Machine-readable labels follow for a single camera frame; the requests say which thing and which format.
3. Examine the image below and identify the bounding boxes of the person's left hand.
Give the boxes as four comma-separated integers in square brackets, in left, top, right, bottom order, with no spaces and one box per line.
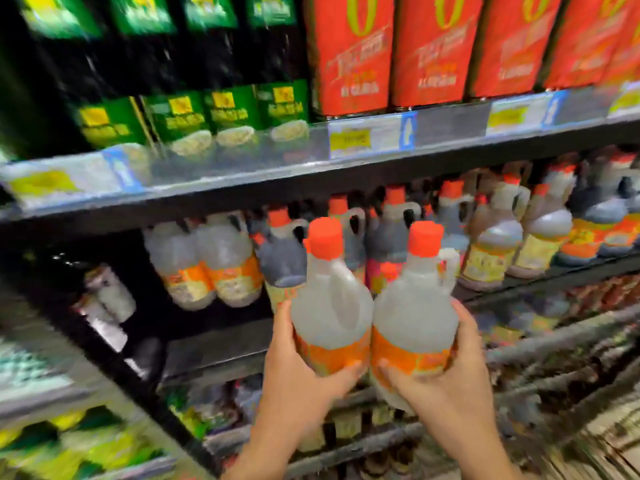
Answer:
[262,300,368,436]

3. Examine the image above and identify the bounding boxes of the person's right hand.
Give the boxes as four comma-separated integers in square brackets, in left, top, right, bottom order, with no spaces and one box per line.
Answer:
[377,297,495,448]

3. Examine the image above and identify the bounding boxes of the clear jug with orange cap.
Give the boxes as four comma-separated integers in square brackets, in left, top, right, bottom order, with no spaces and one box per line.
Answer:
[291,217,375,378]
[370,221,461,413]

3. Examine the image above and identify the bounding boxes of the person's left forearm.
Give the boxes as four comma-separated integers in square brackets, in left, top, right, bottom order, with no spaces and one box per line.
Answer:
[222,422,323,480]

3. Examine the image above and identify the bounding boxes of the person's right forearm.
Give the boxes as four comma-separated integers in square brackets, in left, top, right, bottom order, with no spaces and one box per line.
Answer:
[447,427,523,480]

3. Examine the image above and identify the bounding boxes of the row of small sauce bottles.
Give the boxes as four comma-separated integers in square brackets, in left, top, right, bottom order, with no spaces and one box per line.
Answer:
[165,375,426,480]

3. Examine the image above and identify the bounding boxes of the black metal shelf board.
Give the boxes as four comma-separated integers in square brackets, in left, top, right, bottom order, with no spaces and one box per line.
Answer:
[160,252,640,388]
[0,81,640,240]

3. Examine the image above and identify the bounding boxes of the clear jug with orange label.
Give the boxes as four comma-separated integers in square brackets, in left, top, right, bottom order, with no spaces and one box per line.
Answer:
[195,212,264,308]
[144,221,217,311]

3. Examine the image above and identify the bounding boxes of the row of dark vinegar jugs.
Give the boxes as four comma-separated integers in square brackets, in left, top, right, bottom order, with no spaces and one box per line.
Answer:
[250,152,640,313]

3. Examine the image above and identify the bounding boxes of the dark bottles with white labels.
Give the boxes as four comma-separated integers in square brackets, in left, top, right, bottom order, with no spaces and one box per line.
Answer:
[74,264,167,381]

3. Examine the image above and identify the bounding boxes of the yellow and white price tag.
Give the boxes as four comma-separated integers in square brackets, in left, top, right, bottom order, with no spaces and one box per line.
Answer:
[486,91,569,135]
[0,147,147,206]
[327,112,418,158]
[607,82,640,118]

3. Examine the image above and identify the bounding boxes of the pile of yellow green packets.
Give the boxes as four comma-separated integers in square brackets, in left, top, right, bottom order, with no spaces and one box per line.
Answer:
[0,407,167,480]

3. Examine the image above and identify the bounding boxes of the dark bottle with green label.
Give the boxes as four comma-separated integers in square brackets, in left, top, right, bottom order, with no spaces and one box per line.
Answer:
[182,0,262,146]
[107,0,215,156]
[15,0,151,151]
[245,0,312,141]

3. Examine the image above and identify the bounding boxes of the black shelf upright post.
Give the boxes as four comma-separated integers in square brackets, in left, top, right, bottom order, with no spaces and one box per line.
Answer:
[0,275,222,478]

